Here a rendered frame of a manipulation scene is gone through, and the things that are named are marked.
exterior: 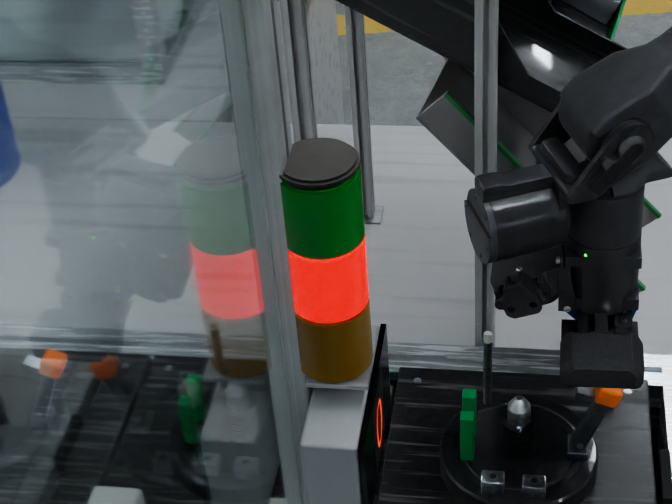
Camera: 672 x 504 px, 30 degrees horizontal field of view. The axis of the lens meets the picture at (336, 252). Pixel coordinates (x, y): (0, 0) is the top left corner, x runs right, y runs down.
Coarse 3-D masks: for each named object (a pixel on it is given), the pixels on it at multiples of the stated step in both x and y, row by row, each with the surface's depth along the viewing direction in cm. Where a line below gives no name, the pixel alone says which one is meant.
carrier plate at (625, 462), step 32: (416, 384) 122; (448, 384) 122; (480, 384) 121; (512, 384) 121; (544, 384) 121; (416, 416) 118; (448, 416) 118; (608, 416) 117; (640, 416) 116; (416, 448) 115; (608, 448) 113; (640, 448) 113; (384, 480) 112; (416, 480) 112; (608, 480) 110; (640, 480) 110
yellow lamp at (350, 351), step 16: (368, 304) 79; (304, 320) 78; (352, 320) 78; (368, 320) 79; (304, 336) 79; (320, 336) 78; (336, 336) 78; (352, 336) 78; (368, 336) 80; (304, 352) 80; (320, 352) 79; (336, 352) 79; (352, 352) 79; (368, 352) 81; (304, 368) 81; (320, 368) 80; (336, 368) 80; (352, 368) 80
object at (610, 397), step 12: (576, 396) 106; (588, 396) 106; (600, 396) 105; (612, 396) 105; (588, 408) 108; (600, 408) 106; (588, 420) 107; (600, 420) 107; (576, 432) 109; (588, 432) 108; (576, 444) 109
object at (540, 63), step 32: (352, 0) 114; (384, 0) 113; (416, 0) 112; (448, 0) 111; (512, 0) 123; (544, 0) 122; (416, 32) 114; (448, 32) 113; (512, 32) 121; (544, 32) 123; (576, 32) 123; (512, 64) 113; (544, 64) 119; (576, 64) 121; (544, 96) 114
